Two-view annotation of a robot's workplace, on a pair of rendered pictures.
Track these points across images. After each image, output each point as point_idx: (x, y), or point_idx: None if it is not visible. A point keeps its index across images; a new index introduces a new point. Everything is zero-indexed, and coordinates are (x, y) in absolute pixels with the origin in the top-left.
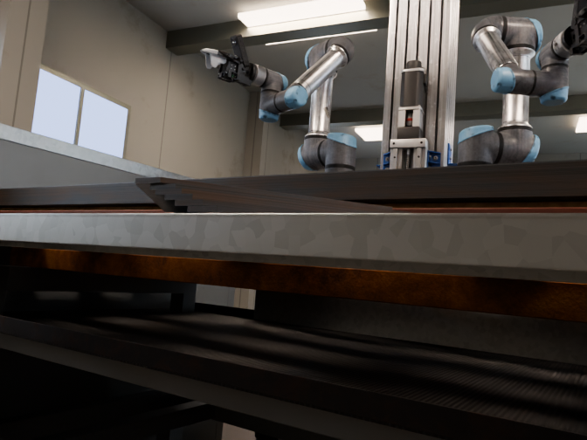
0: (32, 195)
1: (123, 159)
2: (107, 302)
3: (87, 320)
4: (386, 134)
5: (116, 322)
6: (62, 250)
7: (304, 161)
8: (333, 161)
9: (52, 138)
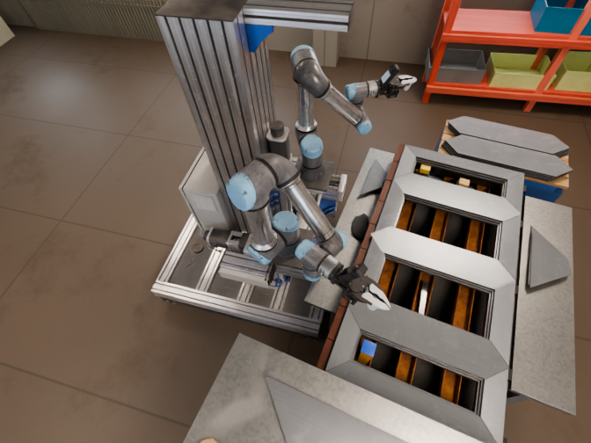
0: None
1: (390, 401)
2: None
3: (432, 381)
4: None
5: (425, 367)
6: (460, 388)
7: (271, 260)
8: (298, 236)
9: (461, 432)
